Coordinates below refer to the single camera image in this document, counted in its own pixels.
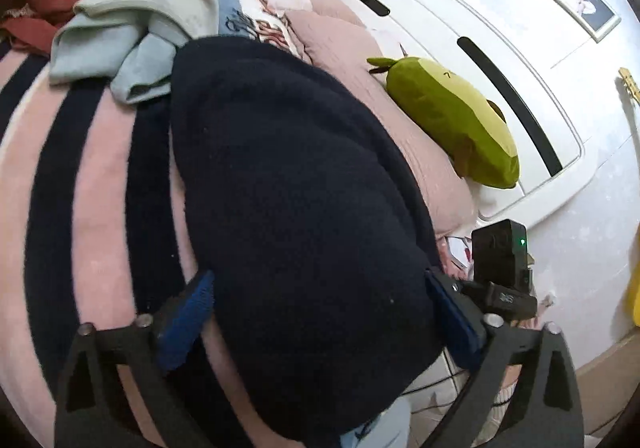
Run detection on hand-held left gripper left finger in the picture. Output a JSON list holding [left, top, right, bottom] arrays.
[[52, 269, 217, 448]]

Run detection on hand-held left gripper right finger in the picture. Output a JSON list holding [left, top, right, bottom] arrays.
[[424, 268, 586, 448]]

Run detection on navy planet print sweater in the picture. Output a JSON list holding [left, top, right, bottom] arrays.
[[170, 35, 446, 444]]

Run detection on green avocado plush toy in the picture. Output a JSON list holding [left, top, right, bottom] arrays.
[[366, 55, 521, 190]]

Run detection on striped printed bed sheet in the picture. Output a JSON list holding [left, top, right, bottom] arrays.
[[0, 0, 311, 448]]

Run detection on yellow object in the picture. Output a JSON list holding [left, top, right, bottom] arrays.
[[625, 273, 640, 329]]

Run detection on white bed headboard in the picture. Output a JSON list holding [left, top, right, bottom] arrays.
[[315, 0, 586, 221]]

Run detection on pale blue-green garment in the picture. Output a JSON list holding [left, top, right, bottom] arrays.
[[50, 0, 221, 104]]

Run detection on black cable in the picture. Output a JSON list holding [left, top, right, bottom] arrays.
[[400, 368, 476, 399]]

